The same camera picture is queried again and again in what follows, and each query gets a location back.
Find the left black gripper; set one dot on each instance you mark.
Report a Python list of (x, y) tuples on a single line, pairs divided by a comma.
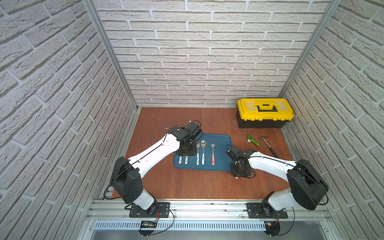
[(186, 150)]

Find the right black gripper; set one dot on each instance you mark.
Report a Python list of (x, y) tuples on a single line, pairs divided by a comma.
[(245, 173)]

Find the fork with white Pochacco handle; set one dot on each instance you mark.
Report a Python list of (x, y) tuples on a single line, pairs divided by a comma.
[(198, 154)]

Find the spoon with white Pochacco handle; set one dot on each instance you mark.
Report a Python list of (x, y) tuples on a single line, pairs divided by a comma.
[(203, 145)]

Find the fork with plain pink handle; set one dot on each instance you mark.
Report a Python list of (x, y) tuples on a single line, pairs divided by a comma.
[(213, 151)]

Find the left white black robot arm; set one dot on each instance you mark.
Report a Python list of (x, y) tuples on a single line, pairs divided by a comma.
[(128, 173)]

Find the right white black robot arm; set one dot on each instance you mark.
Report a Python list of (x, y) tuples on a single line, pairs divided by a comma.
[(306, 187)]

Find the teal plastic tray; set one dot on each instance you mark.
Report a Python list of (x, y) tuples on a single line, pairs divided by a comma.
[(222, 160)]

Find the green plastic pipe fitting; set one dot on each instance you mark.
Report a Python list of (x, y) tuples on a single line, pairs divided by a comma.
[(250, 139)]

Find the steel claw hammer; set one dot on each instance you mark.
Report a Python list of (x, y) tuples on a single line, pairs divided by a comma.
[(264, 138)]

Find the yellow black toolbox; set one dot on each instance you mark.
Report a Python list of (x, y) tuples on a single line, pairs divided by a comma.
[(263, 113)]

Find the right black controller box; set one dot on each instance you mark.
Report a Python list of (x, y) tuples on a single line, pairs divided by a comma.
[(272, 229)]

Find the black controller box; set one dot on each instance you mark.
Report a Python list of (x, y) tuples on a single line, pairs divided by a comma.
[(147, 228), (272, 229)]

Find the left black controller box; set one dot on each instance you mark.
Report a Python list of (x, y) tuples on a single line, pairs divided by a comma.
[(147, 228)]

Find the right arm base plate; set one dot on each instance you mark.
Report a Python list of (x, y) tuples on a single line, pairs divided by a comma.
[(264, 211)]

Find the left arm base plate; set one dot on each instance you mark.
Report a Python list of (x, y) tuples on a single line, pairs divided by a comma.
[(157, 210)]

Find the aluminium front rail frame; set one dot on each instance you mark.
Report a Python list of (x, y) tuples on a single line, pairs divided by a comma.
[(204, 215)]

